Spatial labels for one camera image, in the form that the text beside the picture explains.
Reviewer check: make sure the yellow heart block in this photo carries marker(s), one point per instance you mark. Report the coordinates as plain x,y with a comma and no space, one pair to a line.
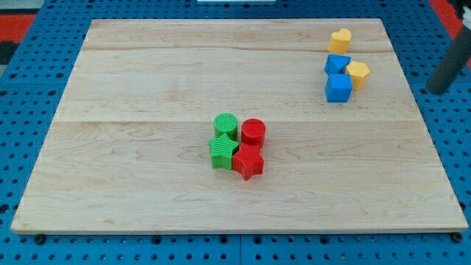
339,41

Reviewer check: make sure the wooden board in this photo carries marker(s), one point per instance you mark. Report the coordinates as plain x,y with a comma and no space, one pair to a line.
127,151

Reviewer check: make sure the green cylinder block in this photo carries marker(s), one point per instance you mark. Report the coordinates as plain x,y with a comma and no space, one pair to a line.
226,123

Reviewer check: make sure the red cylinder block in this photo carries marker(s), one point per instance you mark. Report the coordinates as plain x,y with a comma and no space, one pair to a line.
253,132

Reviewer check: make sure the green star block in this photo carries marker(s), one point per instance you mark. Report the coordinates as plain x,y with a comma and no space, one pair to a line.
222,150

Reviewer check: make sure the red star block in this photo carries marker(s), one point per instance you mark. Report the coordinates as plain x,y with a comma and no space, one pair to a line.
248,161

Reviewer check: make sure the blue cube block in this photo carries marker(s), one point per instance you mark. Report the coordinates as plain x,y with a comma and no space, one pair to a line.
338,88

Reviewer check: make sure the blue triangle block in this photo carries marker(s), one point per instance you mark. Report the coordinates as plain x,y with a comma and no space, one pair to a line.
336,64

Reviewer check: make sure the yellow hexagon block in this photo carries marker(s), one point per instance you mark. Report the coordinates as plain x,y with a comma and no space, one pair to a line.
359,73

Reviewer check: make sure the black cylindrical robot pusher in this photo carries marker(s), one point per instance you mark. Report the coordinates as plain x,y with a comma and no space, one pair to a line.
456,56

